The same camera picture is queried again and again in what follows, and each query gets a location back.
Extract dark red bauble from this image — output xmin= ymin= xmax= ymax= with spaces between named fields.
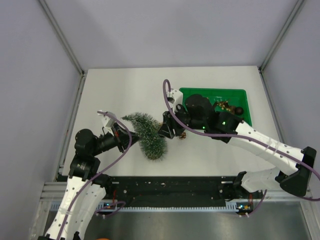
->
xmin=234 ymin=107 xmax=244 ymax=116

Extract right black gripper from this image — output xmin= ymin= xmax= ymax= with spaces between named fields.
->
xmin=157 ymin=103 xmax=206 ymax=140

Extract green plastic tray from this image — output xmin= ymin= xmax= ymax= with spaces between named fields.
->
xmin=179 ymin=87 xmax=252 ymax=126

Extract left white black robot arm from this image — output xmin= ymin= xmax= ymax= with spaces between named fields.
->
xmin=38 ymin=123 xmax=139 ymax=240

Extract right aluminium frame post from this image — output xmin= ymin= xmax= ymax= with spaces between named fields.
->
xmin=258 ymin=0 xmax=307 ymax=72

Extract pine cone ornament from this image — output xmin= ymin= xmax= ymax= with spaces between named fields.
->
xmin=179 ymin=132 xmax=187 ymax=140

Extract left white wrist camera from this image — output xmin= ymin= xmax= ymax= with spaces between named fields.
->
xmin=97 ymin=110 xmax=117 ymax=135

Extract left aluminium frame post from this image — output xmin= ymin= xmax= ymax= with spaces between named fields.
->
xmin=36 ymin=0 xmax=85 ymax=76

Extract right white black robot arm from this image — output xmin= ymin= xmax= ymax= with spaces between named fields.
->
xmin=158 ymin=90 xmax=317 ymax=198

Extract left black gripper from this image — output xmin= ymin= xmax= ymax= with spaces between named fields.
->
xmin=91 ymin=121 xmax=143 ymax=156

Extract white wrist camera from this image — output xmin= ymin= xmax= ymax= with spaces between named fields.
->
xmin=97 ymin=110 xmax=117 ymax=135
xmin=166 ymin=89 xmax=183 ymax=111

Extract aluminium frame post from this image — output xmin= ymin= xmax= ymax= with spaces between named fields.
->
xmin=36 ymin=0 xmax=85 ymax=76
xmin=258 ymin=0 xmax=307 ymax=72

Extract grey slotted cable duct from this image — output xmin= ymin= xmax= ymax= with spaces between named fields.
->
xmin=49 ymin=201 xmax=253 ymax=213

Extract brown ribbon gold berry garland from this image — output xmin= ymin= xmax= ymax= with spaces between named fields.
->
xmin=216 ymin=100 xmax=236 ymax=113

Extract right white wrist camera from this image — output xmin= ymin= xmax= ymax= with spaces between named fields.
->
xmin=166 ymin=89 xmax=183 ymax=111

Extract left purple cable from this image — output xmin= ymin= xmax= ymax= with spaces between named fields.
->
xmin=55 ymin=111 xmax=133 ymax=240

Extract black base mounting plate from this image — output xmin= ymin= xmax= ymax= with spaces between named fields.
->
xmin=104 ymin=176 xmax=250 ymax=208

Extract small green christmas tree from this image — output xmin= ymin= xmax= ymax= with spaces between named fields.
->
xmin=122 ymin=112 xmax=168 ymax=161

